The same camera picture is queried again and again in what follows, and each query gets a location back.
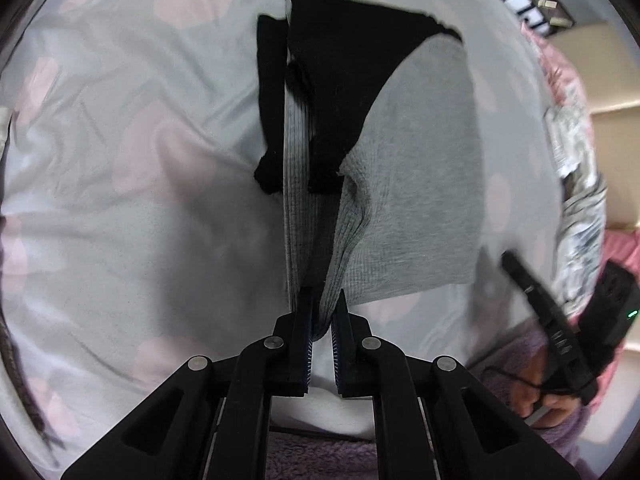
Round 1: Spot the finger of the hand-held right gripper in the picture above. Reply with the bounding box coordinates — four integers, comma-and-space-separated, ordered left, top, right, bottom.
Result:
501, 251, 551, 318

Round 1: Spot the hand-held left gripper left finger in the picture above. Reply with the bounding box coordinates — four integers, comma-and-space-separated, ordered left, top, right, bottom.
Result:
60, 287, 316, 480

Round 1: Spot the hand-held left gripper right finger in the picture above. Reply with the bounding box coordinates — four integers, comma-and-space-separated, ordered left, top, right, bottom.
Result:
332, 289, 581, 480

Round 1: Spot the grey shirt with black sleeves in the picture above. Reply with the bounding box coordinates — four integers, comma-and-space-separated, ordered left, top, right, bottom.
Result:
254, 0, 485, 343

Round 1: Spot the person's right hand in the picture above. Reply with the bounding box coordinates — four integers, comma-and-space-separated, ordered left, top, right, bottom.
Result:
515, 360, 583, 428

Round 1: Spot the light blue shirt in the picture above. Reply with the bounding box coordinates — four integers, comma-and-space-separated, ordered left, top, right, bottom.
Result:
557, 175, 610, 311

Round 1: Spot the purple fleece garment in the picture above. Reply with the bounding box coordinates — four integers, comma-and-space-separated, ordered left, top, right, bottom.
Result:
265, 430, 381, 480

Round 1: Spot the white crinkled garment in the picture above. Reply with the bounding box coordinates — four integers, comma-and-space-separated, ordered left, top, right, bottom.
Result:
544, 105, 601, 181

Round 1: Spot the white nightstand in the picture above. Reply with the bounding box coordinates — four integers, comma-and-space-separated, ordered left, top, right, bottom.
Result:
500, 0, 548, 33

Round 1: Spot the bed with dotted grey sheet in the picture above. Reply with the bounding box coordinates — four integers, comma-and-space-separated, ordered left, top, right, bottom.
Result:
0, 0, 601, 480

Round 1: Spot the black cable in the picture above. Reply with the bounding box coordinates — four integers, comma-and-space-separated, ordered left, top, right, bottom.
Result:
482, 366, 576, 396

